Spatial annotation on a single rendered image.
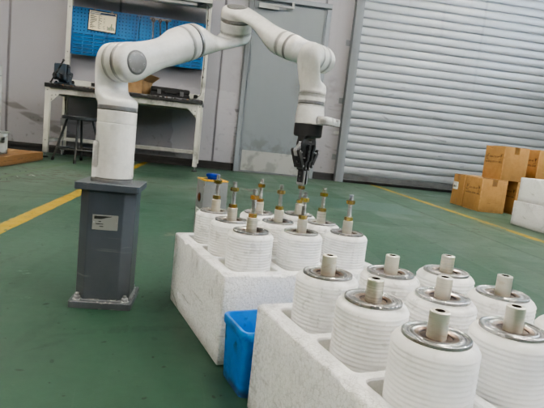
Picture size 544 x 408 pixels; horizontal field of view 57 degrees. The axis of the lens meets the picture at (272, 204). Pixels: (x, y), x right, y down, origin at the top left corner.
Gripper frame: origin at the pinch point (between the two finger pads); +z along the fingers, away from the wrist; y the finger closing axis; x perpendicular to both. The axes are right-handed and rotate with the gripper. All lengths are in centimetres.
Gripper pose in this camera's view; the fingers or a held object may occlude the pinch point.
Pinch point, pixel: (302, 177)
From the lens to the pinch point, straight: 133.3
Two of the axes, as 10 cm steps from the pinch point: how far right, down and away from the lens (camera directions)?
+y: -4.9, 0.6, -8.7
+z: -1.1, 9.9, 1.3
